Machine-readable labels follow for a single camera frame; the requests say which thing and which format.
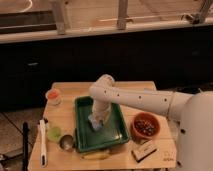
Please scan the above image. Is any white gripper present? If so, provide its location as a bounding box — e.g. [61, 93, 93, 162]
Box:
[92, 100, 110, 123]

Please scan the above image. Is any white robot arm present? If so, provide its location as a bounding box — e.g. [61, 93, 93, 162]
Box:
[89, 74, 192, 121]

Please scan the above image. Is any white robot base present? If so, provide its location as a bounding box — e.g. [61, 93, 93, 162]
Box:
[176, 91, 213, 171]

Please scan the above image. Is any green plastic tray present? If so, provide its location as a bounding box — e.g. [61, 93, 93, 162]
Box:
[75, 96, 130, 153]

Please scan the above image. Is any orange bowl with beads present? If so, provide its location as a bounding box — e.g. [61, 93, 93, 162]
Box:
[130, 112, 160, 140]

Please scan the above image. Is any yellow banana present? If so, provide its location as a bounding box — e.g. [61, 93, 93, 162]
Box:
[82, 150, 110, 160]

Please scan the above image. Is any small metal cup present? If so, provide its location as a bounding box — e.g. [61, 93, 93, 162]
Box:
[59, 135, 74, 151]

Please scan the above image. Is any orange lidded plastic jar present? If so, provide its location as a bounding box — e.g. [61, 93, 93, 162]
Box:
[45, 89, 61, 105]

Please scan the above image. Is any light green cup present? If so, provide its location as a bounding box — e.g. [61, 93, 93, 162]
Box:
[47, 127, 61, 143]

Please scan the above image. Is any black pole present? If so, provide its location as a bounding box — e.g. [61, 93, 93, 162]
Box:
[22, 122, 29, 171]

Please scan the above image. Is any white long-handled brush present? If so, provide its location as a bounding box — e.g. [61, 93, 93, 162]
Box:
[39, 119, 47, 167]

